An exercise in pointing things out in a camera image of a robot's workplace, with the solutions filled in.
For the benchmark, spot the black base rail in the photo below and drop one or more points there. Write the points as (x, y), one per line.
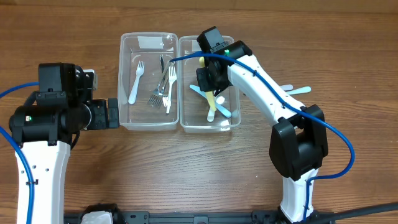
(144, 217)

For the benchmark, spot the yellow plastic knife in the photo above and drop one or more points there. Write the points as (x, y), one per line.
(209, 94)

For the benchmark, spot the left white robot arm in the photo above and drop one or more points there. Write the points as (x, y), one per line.
(45, 129)

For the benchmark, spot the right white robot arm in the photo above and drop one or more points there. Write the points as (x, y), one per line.
(298, 144)

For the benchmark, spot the pale blue plastic knife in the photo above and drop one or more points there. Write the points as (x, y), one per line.
(287, 87)

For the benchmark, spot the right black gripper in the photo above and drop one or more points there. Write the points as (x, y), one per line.
(204, 79)

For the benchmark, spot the clear plastic container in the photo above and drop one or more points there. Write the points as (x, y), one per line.
(194, 108)
(146, 47)

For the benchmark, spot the black handled utensil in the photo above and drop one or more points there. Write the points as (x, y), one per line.
(162, 63)

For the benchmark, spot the white plastic fork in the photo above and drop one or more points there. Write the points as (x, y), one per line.
(168, 97)
(139, 72)

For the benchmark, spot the white plastic knife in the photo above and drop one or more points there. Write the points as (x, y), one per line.
(211, 112)

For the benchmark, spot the right clear plastic container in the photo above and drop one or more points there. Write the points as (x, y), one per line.
(194, 108)

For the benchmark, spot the light teal plastic knife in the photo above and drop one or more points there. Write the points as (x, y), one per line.
(225, 112)

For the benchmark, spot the metal fork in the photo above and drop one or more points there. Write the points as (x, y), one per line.
(155, 98)
(162, 92)

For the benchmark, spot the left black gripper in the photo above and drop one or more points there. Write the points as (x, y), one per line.
(112, 112)

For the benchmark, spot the left clear plastic container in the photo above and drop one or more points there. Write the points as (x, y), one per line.
(146, 47)

